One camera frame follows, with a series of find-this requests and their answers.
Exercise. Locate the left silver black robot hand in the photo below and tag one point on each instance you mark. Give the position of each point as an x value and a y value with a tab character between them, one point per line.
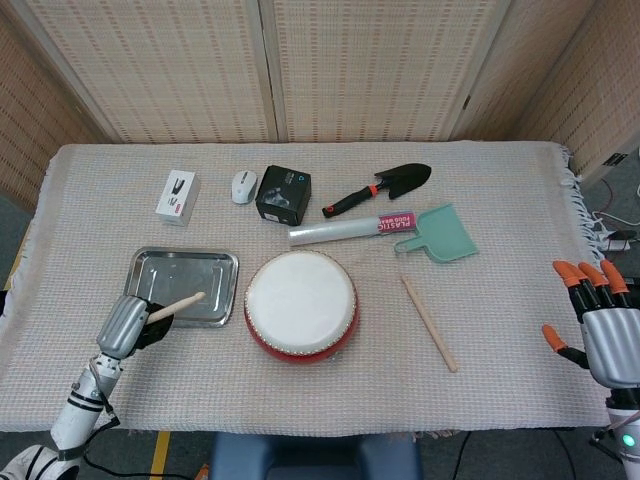
120	325

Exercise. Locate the right silver orange-tipped robot hand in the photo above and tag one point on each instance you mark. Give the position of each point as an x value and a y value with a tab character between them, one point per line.
612	345

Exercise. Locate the wooden drumstick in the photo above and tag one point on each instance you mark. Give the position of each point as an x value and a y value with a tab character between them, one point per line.
182	304
430	325

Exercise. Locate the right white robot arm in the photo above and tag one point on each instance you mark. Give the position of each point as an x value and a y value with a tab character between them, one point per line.
625	445

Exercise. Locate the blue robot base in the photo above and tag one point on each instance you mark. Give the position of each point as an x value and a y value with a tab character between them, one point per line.
315	457

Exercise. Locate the rectangular metal tray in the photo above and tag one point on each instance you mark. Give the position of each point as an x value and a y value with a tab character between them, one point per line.
180	272

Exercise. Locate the red drum with white skin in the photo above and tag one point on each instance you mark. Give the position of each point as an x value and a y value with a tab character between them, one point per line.
297	300

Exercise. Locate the black device box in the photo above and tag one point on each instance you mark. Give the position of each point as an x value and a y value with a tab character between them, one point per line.
631	284

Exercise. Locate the white power strip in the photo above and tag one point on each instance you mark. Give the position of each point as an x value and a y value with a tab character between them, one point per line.
619	244

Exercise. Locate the beige woven tablecloth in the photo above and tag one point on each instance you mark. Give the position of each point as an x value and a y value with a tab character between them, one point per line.
500	310

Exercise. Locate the white cardboard product box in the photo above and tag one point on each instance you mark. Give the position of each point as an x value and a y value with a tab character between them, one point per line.
175	200

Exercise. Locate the white grey computer mouse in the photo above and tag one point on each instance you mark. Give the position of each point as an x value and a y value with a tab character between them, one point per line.
243	189

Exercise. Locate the teal plastic dustpan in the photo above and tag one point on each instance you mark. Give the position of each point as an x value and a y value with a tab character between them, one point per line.
445	237

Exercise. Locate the black cardboard product box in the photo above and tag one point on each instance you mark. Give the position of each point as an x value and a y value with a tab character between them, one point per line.
282	197

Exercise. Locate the plastic food wrap roll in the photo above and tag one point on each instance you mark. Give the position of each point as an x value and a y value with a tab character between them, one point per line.
335	230

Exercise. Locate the bamboo folding screen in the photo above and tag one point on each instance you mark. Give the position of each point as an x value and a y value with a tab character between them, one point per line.
350	70

